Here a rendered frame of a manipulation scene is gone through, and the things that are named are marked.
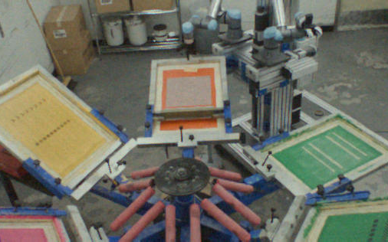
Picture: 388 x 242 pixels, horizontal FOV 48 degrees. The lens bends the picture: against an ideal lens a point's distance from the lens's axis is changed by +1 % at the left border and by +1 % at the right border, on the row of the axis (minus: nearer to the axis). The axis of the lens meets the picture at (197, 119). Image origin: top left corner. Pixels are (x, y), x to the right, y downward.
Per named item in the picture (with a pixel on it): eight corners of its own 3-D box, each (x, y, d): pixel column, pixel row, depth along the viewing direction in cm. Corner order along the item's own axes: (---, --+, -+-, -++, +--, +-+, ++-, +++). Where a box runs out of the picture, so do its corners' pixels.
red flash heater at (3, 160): (-38, 155, 309) (-45, 142, 302) (14, 120, 341) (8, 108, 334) (21, 181, 282) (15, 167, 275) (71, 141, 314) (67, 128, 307)
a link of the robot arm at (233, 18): (238, 28, 368) (238, 13, 360) (224, 27, 373) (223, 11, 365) (243, 23, 377) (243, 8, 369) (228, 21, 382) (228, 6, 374)
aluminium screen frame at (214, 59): (152, 63, 352) (152, 60, 349) (225, 59, 350) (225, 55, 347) (146, 142, 302) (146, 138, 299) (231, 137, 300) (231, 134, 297)
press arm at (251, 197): (342, 152, 304) (343, 145, 301) (348, 156, 300) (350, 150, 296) (186, 227, 258) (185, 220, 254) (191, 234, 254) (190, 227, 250)
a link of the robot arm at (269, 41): (261, 42, 344) (261, 26, 336) (278, 40, 344) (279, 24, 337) (265, 49, 334) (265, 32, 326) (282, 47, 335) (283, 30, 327)
